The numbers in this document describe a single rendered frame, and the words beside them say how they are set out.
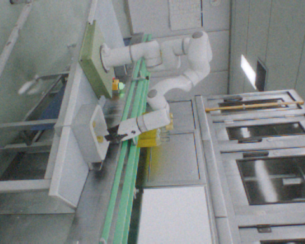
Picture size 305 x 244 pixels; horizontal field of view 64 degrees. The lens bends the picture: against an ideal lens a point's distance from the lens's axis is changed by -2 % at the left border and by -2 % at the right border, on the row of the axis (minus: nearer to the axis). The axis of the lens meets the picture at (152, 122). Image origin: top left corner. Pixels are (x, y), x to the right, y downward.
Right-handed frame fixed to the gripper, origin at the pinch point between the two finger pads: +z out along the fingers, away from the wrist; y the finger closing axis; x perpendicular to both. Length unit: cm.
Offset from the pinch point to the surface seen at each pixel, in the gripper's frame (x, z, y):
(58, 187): 2.9, 13.8, -31.0
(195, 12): -79, -73, 612
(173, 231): -41, -16, -27
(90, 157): -5.3, 12.0, -6.3
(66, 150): 8.4, 12.1, -16.9
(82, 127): 11.3, 6.1, -7.0
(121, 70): 3, 7, 80
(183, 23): -93, -35, 613
